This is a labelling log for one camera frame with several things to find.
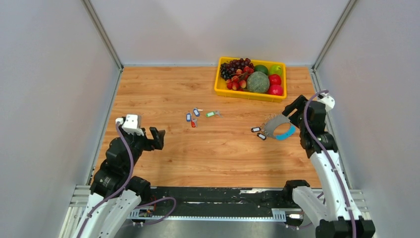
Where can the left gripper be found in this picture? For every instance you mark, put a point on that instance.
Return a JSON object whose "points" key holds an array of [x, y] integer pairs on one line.
{"points": [[158, 137]]}

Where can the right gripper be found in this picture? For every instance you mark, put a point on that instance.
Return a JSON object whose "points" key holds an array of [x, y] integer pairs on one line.
{"points": [[298, 104]]}

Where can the metal key organizer blue handle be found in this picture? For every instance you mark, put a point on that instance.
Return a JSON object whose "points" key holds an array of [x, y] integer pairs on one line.
{"points": [[278, 127]]}

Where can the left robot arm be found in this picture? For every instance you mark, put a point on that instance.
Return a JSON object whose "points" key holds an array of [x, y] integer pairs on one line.
{"points": [[115, 191]]}

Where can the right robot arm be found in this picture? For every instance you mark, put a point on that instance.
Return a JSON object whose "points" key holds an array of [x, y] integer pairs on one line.
{"points": [[338, 216]]}

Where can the red apple lower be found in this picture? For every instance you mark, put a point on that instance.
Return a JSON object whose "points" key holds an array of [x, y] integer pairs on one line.
{"points": [[276, 90]]}

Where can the red apple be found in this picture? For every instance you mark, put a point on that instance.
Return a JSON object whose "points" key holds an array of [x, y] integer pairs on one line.
{"points": [[275, 79], [276, 90]]}

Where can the red apple upper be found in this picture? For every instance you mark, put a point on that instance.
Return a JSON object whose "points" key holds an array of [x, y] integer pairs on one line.
{"points": [[275, 79]]}

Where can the blue key tag left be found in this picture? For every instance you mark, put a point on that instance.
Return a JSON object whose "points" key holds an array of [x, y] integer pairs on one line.
{"points": [[188, 117]]}

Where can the green apple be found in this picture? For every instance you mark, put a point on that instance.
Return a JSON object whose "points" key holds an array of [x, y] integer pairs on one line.
{"points": [[276, 69]]}

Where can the cantaloupe melon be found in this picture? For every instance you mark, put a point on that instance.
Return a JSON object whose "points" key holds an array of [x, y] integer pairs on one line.
{"points": [[258, 82]]}

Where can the dark green lime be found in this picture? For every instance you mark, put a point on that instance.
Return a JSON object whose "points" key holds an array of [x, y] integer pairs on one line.
{"points": [[261, 68]]}

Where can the green key tag with key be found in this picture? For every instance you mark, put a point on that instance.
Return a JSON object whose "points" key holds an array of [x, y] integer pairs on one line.
{"points": [[213, 113]]}

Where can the cherry cluster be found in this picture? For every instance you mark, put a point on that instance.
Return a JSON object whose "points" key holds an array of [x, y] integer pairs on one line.
{"points": [[237, 79]]}

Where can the dark grape bunch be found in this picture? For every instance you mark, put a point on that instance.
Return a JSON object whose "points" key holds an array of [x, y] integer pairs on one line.
{"points": [[229, 68]]}

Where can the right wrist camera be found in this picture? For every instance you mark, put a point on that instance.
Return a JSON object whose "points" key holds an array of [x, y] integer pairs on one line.
{"points": [[328, 100]]}

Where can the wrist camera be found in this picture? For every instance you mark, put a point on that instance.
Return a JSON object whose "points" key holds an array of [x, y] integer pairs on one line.
{"points": [[130, 124], [328, 100]]}

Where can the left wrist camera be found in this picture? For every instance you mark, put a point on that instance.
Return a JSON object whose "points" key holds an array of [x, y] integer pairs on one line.
{"points": [[130, 124]]}

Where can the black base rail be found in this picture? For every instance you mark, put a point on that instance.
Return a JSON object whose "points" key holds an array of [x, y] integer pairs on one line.
{"points": [[215, 202]]}

